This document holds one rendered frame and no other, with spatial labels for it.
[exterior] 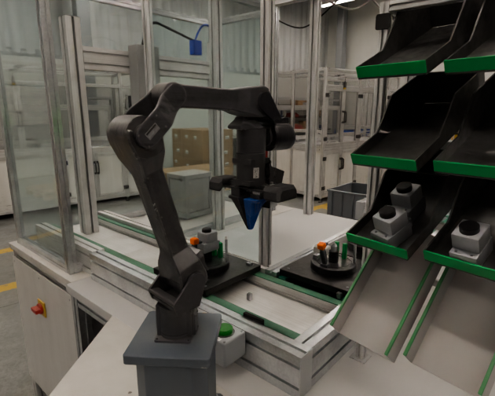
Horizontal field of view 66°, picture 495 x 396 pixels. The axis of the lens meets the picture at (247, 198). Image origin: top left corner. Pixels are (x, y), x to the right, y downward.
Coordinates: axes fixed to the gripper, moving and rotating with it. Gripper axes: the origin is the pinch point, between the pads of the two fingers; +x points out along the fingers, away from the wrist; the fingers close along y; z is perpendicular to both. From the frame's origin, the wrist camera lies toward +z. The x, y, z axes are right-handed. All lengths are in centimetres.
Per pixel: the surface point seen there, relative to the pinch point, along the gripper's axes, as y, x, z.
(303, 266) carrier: 12.2, 27.3, 40.0
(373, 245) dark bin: -21.2, 4.9, 11.7
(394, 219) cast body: -24.8, -1.0, 11.7
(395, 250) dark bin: -25.8, 4.4, 10.7
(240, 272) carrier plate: 24.4, 27.5, 23.6
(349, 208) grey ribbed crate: 79, 49, 205
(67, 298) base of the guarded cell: 85, 47, -3
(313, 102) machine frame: 65, -26, 126
